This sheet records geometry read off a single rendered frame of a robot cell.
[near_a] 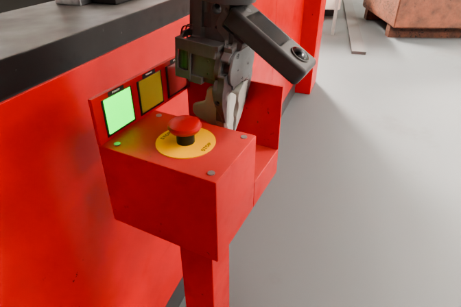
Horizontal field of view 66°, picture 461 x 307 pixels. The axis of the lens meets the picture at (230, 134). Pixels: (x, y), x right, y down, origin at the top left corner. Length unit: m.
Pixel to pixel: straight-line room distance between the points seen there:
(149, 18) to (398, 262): 1.13
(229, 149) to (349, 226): 1.11
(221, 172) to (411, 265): 1.12
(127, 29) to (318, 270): 0.99
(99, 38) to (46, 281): 0.37
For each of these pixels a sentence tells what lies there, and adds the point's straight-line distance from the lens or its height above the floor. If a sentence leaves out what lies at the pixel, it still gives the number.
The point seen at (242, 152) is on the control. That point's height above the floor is 0.78.
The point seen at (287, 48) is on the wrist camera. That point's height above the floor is 0.88.
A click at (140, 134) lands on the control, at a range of 0.46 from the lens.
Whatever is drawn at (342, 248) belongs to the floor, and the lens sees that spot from 1.40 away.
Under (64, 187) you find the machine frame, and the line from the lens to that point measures 0.59.
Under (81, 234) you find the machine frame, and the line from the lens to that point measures 0.66.
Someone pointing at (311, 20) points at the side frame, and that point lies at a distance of 2.35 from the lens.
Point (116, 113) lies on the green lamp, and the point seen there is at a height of 0.81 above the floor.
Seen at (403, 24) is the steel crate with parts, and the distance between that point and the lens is 3.99.
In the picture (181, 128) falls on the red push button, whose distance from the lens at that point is 0.40.
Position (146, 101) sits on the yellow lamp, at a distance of 0.49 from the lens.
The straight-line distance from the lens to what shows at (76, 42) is 0.56.
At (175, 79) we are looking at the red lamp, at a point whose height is 0.81.
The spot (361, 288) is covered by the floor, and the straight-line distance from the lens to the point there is 1.31.
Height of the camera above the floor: 1.01
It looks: 31 degrees down
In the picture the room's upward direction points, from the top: straight up
